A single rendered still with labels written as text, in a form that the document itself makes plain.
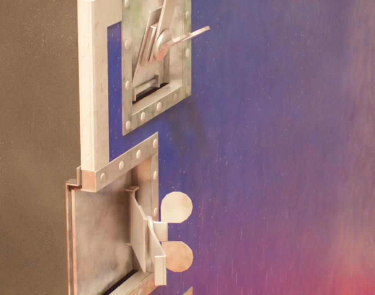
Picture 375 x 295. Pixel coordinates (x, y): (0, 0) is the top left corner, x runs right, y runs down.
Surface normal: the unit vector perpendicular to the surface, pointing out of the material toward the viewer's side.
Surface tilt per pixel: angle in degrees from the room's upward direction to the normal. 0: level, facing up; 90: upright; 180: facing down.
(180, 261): 86
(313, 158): 90
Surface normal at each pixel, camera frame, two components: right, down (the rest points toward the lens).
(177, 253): -0.12, 0.22
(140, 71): 0.89, 0.36
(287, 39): 0.92, 0.11
